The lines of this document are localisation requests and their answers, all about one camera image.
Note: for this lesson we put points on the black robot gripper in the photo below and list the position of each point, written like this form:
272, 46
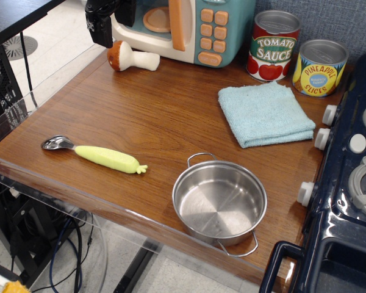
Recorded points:
99, 26

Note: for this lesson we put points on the plush mushroom toy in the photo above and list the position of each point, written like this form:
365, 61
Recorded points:
121, 56

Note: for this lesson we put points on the teal toy microwave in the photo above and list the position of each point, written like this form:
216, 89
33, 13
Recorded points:
207, 33

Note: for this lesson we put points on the white stove knob top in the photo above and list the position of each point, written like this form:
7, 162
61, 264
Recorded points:
329, 114

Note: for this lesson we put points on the white stove knob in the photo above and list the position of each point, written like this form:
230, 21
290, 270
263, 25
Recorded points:
322, 138
305, 192
329, 114

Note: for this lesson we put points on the dark blue toy stove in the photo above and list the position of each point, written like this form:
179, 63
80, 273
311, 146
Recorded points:
332, 257

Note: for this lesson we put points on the black desk at left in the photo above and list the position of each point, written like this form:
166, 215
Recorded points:
16, 16

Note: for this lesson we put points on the clear acrylic table guard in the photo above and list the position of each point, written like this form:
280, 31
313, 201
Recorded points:
160, 118

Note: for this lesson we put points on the tomato sauce can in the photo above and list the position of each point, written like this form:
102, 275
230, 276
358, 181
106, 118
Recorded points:
273, 41

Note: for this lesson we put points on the light blue folded cloth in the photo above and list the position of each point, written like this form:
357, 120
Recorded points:
265, 114

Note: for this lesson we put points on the silver metal pot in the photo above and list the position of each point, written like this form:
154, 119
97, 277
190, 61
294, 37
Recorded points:
220, 203

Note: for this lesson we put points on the pineapple slices can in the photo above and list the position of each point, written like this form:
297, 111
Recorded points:
319, 67

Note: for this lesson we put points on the white stove knob middle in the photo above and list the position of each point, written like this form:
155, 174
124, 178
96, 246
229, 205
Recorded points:
322, 138

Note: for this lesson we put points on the white stove knob bottom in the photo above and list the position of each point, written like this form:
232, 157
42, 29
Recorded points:
305, 192

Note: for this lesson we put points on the yellow fuzzy object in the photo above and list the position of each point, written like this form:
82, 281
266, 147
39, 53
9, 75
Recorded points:
14, 287

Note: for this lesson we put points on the spoon with green handle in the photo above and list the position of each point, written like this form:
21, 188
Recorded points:
103, 156

